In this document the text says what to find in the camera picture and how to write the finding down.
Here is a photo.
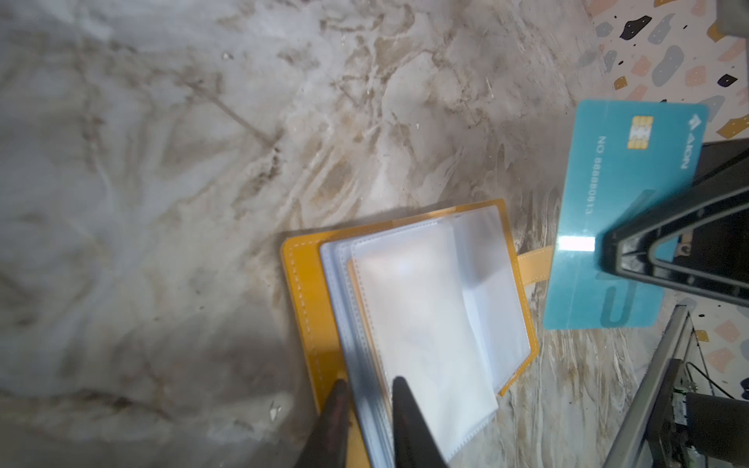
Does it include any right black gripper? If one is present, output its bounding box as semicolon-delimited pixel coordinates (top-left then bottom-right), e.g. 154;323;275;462
600;138;748;307

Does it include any yellow card holder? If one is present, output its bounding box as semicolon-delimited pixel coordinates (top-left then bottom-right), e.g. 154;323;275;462
281;200;553;467

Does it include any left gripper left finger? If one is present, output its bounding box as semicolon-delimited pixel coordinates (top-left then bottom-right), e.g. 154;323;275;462
294;379;350;468

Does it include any light blue credit card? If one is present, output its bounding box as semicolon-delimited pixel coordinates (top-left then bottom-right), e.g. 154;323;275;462
543;99;710;331

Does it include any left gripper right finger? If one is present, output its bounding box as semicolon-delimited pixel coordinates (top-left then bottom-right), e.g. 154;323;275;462
392;376;448;468

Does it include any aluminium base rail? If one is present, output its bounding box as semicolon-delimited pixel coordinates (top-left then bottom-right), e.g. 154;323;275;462
604;304;694;468

